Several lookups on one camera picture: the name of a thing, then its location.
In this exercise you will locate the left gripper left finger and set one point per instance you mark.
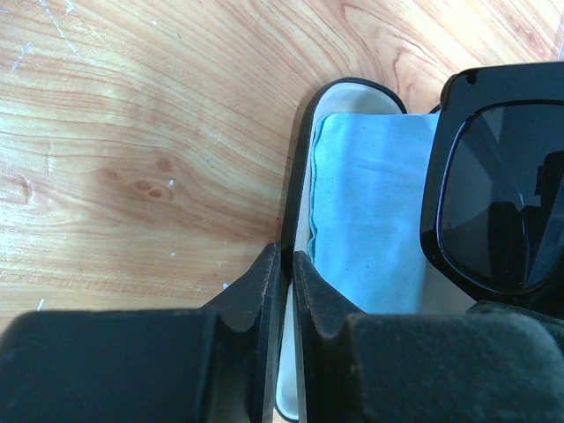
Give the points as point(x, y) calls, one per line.
point(216, 363)

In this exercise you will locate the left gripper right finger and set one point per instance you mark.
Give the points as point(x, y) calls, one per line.
point(494, 363)

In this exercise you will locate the black sunglasses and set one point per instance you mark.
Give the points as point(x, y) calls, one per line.
point(492, 212)

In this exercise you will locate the light blue cloth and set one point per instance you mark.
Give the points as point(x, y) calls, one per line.
point(368, 177)

